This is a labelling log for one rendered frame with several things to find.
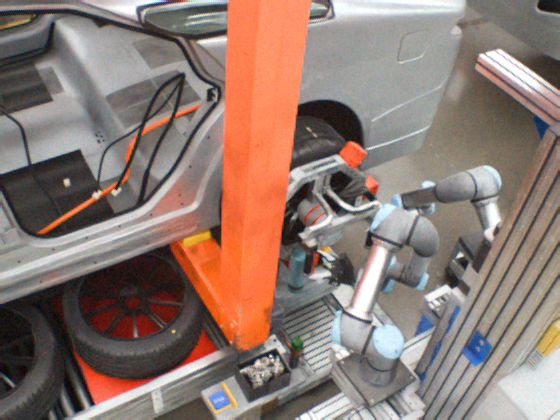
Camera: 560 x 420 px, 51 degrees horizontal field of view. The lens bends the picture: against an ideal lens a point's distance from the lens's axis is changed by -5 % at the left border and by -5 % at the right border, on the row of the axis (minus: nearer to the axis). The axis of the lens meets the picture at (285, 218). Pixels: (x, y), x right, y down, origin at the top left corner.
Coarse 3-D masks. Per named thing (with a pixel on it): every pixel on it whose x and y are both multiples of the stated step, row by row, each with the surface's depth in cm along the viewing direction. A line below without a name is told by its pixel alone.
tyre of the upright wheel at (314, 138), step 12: (300, 120) 274; (312, 120) 278; (300, 132) 268; (312, 132) 270; (324, 132) 273; (336, 132) 284; (300, 144) 262; (312, 144) 263; (324, 144) 265; (336, 144) 269; (300, 156) 260; (312, 156) 265; (324, 156) 269; (360, 168) 291
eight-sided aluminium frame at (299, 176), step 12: (336, 156) 268; (300, 168) 260; (312, 168) 264; (324, 168) 262; (336, 168) 266; (348, 168) 270; (288, 180) 260; (300, 180) 257; (288, 192) 258; (348, 204) 298; (360, 204) 295; (288, 252) 291
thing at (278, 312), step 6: (276, 300) 301; (276, 306) 298; (276, 312) 295; (282, 312) 297; (276, 318) 295; (282, 318) 300; (270, 324) 295; (276, 324) 298; (282, 324) 301; (270, 330) 299; (276, 330) 302; (270, 336) 303; (264, 342) 316; (252, 348) 314; (258, 348) 317; (264, 348) 318; (252, 354) 314
